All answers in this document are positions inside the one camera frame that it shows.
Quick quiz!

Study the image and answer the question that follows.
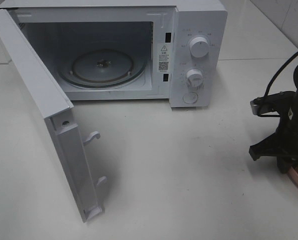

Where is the round door release button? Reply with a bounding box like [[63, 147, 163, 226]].
[[183, 92, 198, 104]]

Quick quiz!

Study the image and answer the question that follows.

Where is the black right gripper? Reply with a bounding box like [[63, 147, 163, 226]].
[[249, 91, 298, 173]]

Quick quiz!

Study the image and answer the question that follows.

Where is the white microwave oven body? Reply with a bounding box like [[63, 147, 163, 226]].
[[0, 0, 228, 108]]

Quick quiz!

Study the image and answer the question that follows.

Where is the white microwave door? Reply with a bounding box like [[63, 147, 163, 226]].
[[0, 9, 106, 222]]

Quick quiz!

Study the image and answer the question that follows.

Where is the white lower timer knob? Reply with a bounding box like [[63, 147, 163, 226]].
[[186, 69, 204, 88]]

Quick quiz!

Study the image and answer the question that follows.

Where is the glass microwave turntable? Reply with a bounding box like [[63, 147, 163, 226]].
[[58, 48, 150, 89]]

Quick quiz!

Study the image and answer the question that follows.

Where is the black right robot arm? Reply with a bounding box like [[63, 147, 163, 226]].
[[249, 66, 298, 174]]

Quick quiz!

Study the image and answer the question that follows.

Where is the white adjacent table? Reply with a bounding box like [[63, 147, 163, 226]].
[[219, 0, 298, 61]]

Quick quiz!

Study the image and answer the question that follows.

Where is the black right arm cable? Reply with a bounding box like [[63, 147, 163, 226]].
[[257, 44, 298, 118]]

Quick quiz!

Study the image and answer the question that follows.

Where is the white warning label sticker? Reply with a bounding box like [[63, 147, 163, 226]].
[[156, 42, 173, 73]]

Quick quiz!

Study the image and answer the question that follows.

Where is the white upper power knob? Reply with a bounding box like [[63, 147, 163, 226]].
[[189, 36, 210, 58]]

